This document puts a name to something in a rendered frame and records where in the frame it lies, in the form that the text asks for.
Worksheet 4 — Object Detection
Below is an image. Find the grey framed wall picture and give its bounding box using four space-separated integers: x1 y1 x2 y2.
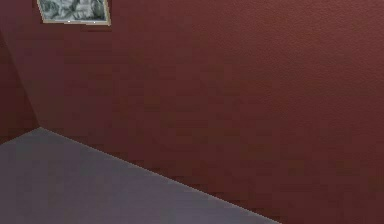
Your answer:
35 0 112 27

